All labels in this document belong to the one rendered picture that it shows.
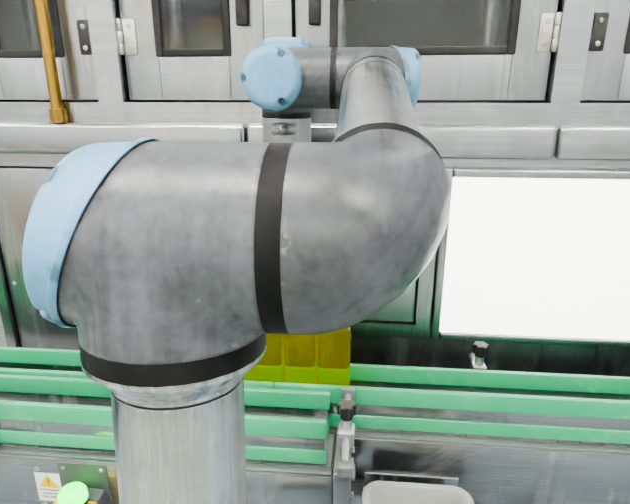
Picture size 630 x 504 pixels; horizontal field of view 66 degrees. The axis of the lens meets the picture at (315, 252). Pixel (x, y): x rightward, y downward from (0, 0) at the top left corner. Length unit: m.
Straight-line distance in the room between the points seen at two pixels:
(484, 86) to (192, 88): 0.53
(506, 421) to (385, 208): 0.72
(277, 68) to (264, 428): 0.53
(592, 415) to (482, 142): 0.50
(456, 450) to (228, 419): 0.65
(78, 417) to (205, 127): 0.54
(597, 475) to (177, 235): 0.88
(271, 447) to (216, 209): 0.63
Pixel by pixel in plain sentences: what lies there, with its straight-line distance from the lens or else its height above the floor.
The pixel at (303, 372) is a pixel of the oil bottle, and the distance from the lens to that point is 0.87.
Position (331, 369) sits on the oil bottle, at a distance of 0.87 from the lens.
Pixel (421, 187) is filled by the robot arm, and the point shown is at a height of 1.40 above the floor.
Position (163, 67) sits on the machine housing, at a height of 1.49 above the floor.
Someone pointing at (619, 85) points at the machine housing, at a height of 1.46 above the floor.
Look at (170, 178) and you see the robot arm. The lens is 0.27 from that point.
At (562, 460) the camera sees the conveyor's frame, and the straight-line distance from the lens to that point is 0.99.
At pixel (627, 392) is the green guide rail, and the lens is 1.07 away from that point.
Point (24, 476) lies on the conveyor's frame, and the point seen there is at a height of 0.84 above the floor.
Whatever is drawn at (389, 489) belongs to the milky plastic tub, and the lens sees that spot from 0.89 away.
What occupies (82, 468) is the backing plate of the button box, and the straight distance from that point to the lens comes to 0.95.
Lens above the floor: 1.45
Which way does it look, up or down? 18 degrees down
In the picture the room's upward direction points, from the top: straight up
